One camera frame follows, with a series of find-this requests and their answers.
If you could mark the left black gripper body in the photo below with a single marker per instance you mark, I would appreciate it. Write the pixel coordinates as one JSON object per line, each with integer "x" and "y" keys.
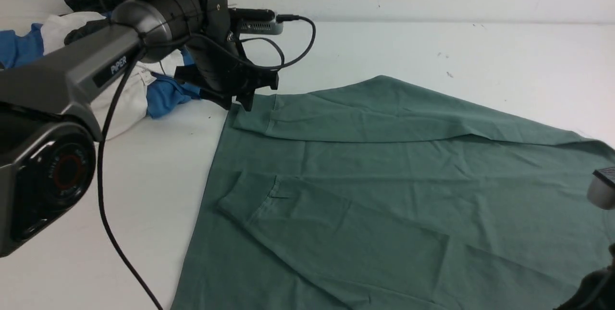
{"x": 221, "y": 69}

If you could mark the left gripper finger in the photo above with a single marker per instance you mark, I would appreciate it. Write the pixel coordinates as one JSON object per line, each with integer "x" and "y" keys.
{"x": 246, "y": 100}

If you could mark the green long sleeve shirt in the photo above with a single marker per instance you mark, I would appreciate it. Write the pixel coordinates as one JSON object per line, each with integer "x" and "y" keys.
{"x": 383, "y": 195}

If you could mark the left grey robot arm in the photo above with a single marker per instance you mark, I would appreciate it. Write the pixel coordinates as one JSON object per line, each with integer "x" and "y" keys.
{"x": 48, "y": 129}

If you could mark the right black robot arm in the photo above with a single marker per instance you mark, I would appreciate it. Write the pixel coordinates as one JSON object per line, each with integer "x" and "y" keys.
{"x": 596, "y": 291}

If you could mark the blue shirt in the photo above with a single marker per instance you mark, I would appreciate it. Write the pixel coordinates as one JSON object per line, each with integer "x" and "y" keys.
{"x": 163, "y": 95}

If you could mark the white shirt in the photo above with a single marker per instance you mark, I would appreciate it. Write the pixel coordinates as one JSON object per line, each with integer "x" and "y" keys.
{"x": 132, "y": 105}

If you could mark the dark grey shirt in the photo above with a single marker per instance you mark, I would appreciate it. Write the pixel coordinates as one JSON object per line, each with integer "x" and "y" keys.
{"x": 102, "y": 7}

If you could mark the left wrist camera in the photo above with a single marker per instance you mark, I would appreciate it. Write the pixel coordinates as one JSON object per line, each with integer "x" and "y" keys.
{"x": 255, "y": 22}

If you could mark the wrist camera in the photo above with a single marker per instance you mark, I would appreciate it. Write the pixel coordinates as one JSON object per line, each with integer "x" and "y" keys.
{"x": 255, "y": 22}
{"x": 601, "y": 192}

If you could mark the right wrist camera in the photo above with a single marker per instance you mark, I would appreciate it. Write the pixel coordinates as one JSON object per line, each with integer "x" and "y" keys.
{"x": 601, "y": 192}

